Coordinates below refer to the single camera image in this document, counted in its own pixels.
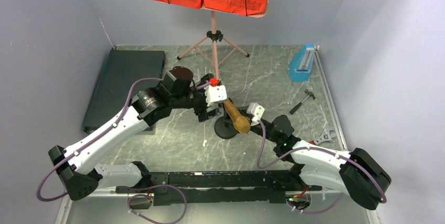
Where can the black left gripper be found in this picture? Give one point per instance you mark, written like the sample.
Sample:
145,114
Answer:
202,112

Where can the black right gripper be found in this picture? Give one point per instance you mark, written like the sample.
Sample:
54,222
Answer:
251,124

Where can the gold microphone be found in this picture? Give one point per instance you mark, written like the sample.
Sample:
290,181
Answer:
241,123

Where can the black microphone stand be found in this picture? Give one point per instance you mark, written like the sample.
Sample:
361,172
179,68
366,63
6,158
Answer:
224,128

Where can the blue metronome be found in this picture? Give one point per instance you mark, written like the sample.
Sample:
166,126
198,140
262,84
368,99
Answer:
301,64

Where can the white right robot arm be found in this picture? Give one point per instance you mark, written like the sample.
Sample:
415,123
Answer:
354,173

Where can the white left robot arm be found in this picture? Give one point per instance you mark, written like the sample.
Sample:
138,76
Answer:
79,165

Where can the small black hammer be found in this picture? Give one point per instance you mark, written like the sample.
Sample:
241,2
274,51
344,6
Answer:
309,94

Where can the red adjustable wrench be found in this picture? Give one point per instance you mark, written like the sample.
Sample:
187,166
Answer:
327,135

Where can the dark blue audio receiver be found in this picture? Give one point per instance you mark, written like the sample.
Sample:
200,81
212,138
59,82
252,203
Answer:
121,69

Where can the pink music stand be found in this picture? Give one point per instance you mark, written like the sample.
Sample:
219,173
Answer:
215,36

